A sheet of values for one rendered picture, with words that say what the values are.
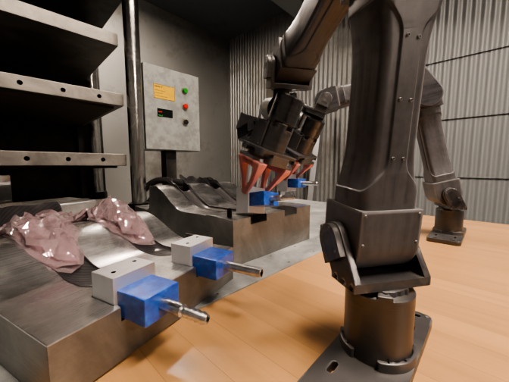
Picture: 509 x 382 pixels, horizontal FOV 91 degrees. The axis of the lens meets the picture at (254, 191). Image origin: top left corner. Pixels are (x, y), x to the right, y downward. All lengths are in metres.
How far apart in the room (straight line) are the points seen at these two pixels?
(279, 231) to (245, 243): 0.10
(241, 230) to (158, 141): 0.93
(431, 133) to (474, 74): 1.79
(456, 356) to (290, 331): 0.17
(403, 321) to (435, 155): 0.60
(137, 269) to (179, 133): 1.14
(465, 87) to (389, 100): 2.32
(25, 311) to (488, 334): 0.49
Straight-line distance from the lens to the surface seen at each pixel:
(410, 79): 0.27
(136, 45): 1.26
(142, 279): 0.31
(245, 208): 0.50
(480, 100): 2.54
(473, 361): 0.37
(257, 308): 0.37
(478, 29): 2.68
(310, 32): 0.42
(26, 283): 0.39
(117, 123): 3.10
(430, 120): 0.81
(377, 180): 0.25
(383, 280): 0.27
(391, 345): 0.29
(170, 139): 1.37
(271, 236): 0.55
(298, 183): 0.77
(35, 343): 0.29
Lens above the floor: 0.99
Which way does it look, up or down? 6 degrees down
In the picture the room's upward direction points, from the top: straight up
